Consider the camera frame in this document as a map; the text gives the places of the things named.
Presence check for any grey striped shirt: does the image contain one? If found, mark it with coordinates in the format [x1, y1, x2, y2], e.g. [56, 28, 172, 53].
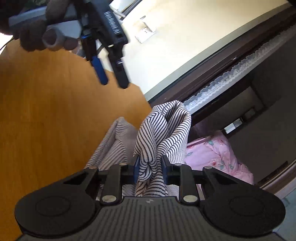
[86, 100, 191, 197]

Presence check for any gloved left hand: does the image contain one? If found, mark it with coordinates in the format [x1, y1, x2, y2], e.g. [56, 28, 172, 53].
[1, 1, 71, 52]

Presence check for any pink floral bed quilt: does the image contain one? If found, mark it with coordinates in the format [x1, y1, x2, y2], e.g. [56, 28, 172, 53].
[185, 131, 253, 185]

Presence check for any white lace curtain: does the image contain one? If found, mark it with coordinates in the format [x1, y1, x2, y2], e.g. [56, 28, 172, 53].
[184, 28, 295, 114]

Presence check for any white wall socket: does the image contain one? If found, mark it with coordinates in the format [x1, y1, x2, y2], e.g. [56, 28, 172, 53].
[135, 15, 156, 44]

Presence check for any dark brown door frame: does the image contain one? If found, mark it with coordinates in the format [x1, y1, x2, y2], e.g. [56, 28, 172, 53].
[149, 6, 295, 107]

